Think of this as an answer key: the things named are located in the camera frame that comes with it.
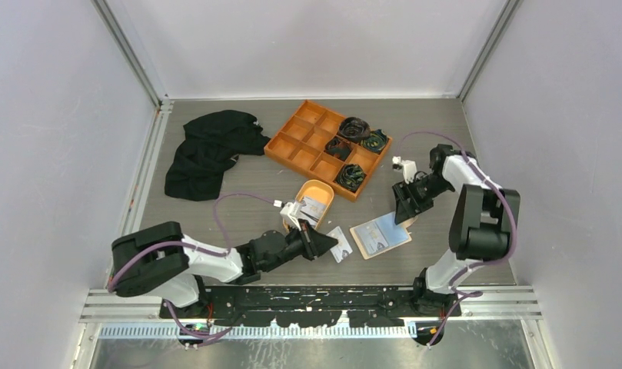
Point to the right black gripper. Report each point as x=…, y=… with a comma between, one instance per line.
x=404, y=209

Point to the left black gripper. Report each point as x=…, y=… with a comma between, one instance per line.
x=315, y=244

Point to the white VIP credit card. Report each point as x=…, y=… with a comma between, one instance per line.
x=342, y=249

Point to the beige card holder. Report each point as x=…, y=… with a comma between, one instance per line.
x=380, y=235

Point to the orange oval tray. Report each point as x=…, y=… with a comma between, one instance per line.
x=318, y=190

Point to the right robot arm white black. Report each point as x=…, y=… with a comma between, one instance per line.
x=482, y=228

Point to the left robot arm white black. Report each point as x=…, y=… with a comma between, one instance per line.
x=163, y=261

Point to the right credit card in tray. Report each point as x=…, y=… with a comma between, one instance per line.
x=312, y=211

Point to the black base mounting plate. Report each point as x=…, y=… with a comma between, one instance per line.
x=315, y=306

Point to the green yellow rolled tie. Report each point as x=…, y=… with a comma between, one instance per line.
x=351, y=177

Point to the green patterned rolled tie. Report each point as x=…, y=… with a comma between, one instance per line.
x=375, y=142

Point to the orange compartment organizer box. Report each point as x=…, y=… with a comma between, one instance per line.
x=299, y=146

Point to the dark red rolled tie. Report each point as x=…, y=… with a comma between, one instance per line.
x=338, y=148

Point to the dark brown rolled tie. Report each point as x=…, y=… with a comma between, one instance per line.
x=354, y=129

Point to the black cloth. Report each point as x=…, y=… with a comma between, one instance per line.
x=213, y=145

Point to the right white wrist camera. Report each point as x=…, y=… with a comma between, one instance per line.
x=407, y=168

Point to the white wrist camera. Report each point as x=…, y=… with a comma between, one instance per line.
x=289, y=213
x=407, y=168

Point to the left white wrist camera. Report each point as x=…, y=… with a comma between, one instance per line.
x=289, y=213

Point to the aluminium front frame rail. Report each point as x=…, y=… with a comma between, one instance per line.
x=138, y=318

